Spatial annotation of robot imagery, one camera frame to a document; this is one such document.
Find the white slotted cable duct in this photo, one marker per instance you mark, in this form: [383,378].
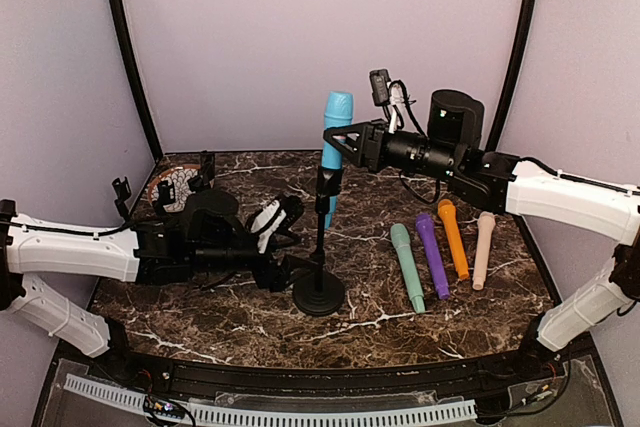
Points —
[269,411]

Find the black stand of purple microphone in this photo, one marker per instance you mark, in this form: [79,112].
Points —
[205,174]

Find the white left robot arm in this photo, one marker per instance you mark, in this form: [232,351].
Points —
[206,236]

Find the blue microphone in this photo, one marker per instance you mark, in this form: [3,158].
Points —
[338,113]

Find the black stand of beige microphone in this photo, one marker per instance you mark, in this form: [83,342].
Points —
[165,196]

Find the left black frame post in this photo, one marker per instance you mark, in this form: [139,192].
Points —
[119,19]

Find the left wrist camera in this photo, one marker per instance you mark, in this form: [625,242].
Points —
[275,218]

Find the orange microphone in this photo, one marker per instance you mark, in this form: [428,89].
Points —
[447,213]

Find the right black frame post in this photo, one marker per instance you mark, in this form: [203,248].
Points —
[524,21]

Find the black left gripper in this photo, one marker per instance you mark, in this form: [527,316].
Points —
[277,280]

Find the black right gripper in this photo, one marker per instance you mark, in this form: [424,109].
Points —
[373,140]

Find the mint green microphone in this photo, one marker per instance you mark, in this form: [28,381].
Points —
[402,244]

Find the black front rail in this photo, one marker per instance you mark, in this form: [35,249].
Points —
[186,378]

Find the black stand of orange microphone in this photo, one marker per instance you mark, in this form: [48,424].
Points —
[122,189]

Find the flower pattern ceramic plate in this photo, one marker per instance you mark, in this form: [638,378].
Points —
[178,176]

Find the beige microphone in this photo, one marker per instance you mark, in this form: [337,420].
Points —
[485,226]

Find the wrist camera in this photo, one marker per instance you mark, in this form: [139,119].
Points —
[392,96]
[275,218]

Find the purple microphone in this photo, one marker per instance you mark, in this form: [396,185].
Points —
[426,231]

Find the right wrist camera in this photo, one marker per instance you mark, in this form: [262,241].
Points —
[392,96]

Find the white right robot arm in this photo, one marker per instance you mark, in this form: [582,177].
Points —
[524,186]

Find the black frame post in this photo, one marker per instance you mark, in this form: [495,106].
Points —
[524,21]
[119,19]

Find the black stand of blue microphone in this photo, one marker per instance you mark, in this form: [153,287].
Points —
[321,293]

